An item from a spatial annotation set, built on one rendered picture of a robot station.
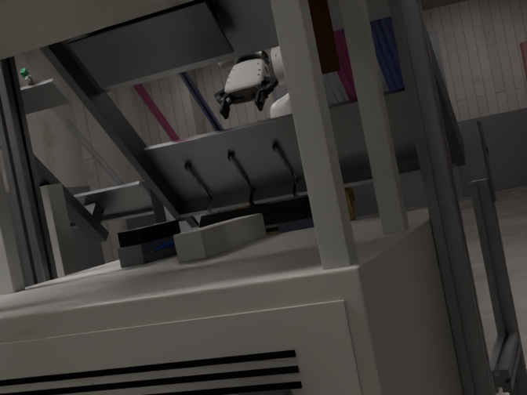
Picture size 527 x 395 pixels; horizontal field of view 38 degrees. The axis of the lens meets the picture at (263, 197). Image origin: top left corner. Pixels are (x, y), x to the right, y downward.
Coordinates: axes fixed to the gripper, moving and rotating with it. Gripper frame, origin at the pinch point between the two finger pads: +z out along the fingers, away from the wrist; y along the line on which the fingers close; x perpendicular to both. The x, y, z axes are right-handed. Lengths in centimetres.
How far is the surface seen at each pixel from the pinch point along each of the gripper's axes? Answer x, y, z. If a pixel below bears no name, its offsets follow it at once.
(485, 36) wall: -597, 16, -803
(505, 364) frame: -22, -52, 61
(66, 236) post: -6, 46, 26
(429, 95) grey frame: 31, -52, 48
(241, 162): -3.0, -1.3, 15.5
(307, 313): 45, -43, 92
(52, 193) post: 3.5, 45.7, 19.8
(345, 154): -7.1, -24.5, 15.4
